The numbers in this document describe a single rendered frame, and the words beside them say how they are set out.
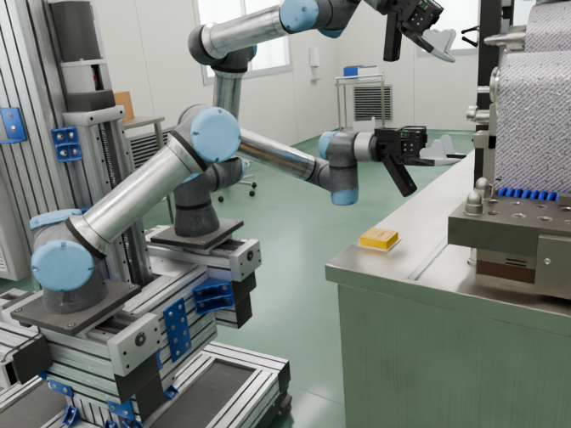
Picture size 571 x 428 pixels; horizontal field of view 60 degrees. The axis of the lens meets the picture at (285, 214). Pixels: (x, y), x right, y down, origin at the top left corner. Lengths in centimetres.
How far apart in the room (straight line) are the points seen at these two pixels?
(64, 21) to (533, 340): 127
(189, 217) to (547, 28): 110
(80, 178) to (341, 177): 71
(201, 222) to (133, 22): 347
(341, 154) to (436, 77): 586
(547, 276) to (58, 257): 93
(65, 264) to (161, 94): 399
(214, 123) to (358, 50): 648
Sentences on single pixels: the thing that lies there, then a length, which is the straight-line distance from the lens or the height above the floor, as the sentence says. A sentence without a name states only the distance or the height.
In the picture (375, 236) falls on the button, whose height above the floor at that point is 92.
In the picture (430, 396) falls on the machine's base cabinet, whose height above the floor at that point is 64.
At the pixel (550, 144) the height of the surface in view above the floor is 114.
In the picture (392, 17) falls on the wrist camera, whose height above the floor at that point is 141.
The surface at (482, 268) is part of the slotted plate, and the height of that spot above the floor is 92.
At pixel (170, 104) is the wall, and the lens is 508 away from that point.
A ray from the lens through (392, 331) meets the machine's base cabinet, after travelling 111.
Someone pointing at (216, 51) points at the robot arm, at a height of 137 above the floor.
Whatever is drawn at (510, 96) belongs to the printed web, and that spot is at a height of 123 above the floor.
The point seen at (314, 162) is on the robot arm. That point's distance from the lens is 138.
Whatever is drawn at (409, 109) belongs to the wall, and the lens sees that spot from 727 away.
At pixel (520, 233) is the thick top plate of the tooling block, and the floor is 101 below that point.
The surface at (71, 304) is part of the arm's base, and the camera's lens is 129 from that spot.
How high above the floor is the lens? 138
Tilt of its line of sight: 19 degrees down
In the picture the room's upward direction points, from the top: 5 degrees counter-clockwise
